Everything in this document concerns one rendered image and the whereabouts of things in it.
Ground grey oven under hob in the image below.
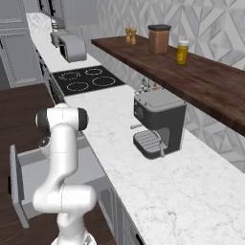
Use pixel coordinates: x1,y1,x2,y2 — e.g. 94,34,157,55
38,53,67,107

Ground dark grey coffee machine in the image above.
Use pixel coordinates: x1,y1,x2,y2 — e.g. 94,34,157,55
129,88,188,161

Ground yellow jar with white lid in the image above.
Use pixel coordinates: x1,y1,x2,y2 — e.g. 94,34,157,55
175,39,190,66

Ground silver hanging utensil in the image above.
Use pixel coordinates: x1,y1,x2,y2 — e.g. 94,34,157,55
140,76,151,92

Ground grey wall cupboards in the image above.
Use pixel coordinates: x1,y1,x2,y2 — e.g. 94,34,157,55
37,0,65,21

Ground tall grey cupboard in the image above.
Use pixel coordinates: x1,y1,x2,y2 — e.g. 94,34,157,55
0,0,45,90

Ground grey open drawer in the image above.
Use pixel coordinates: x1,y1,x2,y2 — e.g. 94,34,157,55
8,136,111,230

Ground grey toaster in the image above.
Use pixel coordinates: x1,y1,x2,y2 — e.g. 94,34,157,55
50,30,88,64

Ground black hob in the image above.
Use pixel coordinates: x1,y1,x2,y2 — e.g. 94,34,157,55
51,65,126,97

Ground wooden salt shaker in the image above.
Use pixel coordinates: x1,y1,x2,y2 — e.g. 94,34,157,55
124,26,132,43

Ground brown jar with black lid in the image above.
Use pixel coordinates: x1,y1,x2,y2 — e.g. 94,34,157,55
146,24,172,56

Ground grey cupboard door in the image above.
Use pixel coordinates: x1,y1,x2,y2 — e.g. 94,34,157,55
97,187,118,232
114,196,145,245

